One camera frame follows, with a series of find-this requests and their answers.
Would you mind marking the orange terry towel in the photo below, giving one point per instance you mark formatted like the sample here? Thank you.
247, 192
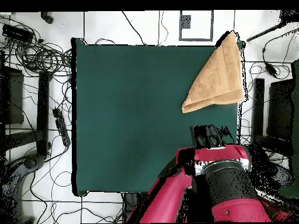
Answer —
217, 86

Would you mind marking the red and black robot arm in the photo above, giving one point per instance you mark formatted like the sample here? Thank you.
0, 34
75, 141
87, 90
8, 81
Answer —
233, 186

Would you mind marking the black metal stand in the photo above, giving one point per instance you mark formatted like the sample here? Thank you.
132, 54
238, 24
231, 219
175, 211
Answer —
43, 112
257, 112

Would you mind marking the dark green table cloth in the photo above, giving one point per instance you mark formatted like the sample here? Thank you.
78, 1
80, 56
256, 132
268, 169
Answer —
121, 116

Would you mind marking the black power strip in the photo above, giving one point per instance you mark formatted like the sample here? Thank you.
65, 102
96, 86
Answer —
61, 127

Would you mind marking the black tripod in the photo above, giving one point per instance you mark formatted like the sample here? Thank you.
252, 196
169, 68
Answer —
288, 15

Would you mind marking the black adapter box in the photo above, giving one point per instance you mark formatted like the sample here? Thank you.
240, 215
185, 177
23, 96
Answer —
17, 33

